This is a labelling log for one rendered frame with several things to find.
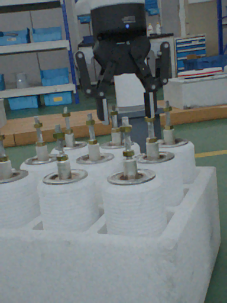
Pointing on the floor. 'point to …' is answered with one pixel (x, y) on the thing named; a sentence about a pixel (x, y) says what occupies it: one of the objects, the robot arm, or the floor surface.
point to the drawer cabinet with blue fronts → (189, 48)
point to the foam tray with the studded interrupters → (117, 257)
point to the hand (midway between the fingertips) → (127, 112)
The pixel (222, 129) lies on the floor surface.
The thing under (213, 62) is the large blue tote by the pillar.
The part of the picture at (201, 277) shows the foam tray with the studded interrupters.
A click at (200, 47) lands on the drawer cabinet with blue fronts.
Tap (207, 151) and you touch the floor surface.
